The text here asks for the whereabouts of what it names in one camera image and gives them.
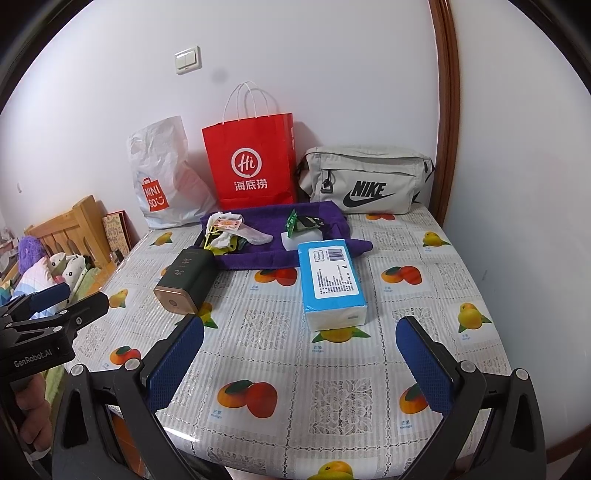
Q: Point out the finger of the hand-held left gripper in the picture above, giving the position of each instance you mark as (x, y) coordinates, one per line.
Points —
(85, 309)
(46, 297)

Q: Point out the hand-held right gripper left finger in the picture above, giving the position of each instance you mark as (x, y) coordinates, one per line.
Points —
(178, 364)

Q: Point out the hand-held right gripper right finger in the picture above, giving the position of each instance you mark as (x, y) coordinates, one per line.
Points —
(425, 369)

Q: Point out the yellow black pouch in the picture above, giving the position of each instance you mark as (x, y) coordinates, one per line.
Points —
(235, 244)

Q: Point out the fruit-print wipe packet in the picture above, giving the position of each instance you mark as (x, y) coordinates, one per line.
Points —
(227, 224)

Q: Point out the white wrapper with orange print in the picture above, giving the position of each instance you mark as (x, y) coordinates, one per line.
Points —
(256, 236)

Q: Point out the white sponge block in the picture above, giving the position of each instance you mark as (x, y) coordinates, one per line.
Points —
(300, 243)

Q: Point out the green snack packet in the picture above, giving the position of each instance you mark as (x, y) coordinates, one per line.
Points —
(292, 224)

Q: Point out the person's left forearm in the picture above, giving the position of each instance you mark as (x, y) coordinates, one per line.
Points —
(18, 461)

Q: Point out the person's left hand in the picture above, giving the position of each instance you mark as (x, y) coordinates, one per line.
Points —
(34, 406)

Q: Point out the purple plush toy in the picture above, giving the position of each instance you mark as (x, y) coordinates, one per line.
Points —
(30, 251)

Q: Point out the wooden bed headboard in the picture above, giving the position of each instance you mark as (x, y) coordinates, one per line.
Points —
(69, 226)

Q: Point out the patterned flat box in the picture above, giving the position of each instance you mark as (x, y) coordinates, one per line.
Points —
(115, 230)

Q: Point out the dark green box gold end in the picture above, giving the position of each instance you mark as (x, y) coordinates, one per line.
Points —
(187, 277)

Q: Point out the blue tissue pack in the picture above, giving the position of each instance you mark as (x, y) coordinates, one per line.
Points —
(332, 286)

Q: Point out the purple fabric tray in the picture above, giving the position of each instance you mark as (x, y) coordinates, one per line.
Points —
(263, 258)

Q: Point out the white plastic bag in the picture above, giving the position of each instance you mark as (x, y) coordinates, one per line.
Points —
(159, 170)

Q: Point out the beige waist bag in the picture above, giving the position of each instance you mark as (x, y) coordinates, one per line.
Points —
(364, 175)

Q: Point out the red paper bag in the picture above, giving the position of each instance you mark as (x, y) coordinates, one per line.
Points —
(249, 161)

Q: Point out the brown wooden door frame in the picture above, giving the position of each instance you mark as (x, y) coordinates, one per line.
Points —
(445, 115)

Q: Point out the white light switch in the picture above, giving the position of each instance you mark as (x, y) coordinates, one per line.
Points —
(188, 60)

